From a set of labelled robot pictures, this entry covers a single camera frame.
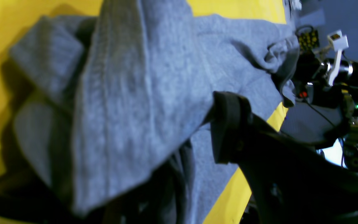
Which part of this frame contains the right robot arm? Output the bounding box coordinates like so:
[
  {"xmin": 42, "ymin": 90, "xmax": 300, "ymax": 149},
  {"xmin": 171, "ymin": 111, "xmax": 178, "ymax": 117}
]
[{"xmin": 281, "ymin": 53, "xmax": 358, "ymax": 173}]

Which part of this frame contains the yellow table cloth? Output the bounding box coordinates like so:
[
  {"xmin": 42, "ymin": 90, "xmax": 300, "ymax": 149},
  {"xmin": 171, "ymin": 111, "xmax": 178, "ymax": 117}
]
[{"xmin": 0, "ymin": 0, "xmax": 289, "ymax": 224}]

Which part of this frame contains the grey t-shirt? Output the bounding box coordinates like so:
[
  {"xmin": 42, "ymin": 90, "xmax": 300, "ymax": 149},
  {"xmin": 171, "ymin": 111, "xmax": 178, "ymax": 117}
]
[{"xmin": 9, "ymin": 0, "xmax": 299, "ymax": 224}]

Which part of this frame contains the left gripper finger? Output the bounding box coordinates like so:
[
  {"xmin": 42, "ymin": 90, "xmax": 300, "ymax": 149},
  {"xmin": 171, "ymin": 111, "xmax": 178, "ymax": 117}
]
[{"xmin": 210, "ymin": 91, "xmax": 358, "ymax": 224}]

